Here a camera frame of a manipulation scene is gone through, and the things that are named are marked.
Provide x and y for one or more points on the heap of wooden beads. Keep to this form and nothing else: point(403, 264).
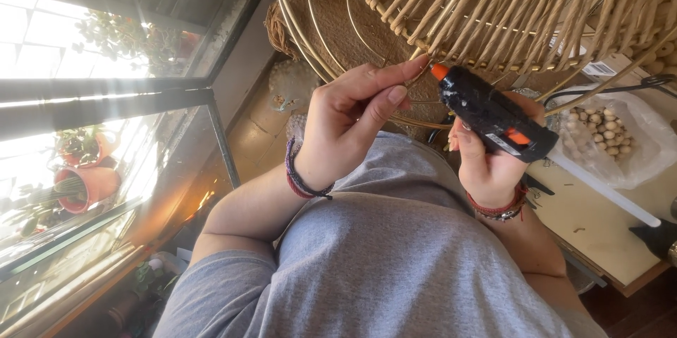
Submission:
point(603, 129)

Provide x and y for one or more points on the cardboard box with label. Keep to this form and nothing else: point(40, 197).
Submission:
point(627, 62)

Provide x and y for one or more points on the person's right hand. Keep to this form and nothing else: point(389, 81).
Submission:
point(484, 174)

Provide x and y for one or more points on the large gold metal hoop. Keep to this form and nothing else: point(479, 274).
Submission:
point(296, 31)

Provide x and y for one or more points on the white beaded ornament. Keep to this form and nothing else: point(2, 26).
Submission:
point(291, 84)

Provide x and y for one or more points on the person's left hand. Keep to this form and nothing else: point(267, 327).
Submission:
point(328, 132)

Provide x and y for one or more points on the green leafy shrub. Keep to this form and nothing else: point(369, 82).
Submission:
point(132, 36)

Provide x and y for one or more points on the medium gold metal hoop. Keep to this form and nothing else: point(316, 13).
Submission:
point(317, 26)

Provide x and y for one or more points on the black tool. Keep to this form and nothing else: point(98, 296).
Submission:
point(658, 240)

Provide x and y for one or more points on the small gold metal hoop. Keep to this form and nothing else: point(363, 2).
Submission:
point(353, 26)

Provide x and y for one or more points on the terracotta pot with cactus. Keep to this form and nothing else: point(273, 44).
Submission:
point(90, 187)

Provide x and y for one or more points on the terracotta pot with leafy plant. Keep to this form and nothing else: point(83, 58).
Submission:
point(84, 145)

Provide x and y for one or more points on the white glue stick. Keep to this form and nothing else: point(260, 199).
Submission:
point(603, 187)

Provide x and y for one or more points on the small green potted plant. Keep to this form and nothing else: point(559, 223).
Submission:
point(151, 277)

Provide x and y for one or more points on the clear plastic bag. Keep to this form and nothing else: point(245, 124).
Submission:
point(650, 132)

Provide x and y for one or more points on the black hot glue gun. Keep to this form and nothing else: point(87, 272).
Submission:
point(486, 108)

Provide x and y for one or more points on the metal window frame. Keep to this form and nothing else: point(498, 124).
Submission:
point(106, 89)

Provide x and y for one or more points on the grey t-shirt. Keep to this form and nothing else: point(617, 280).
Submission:
point(381, 264)

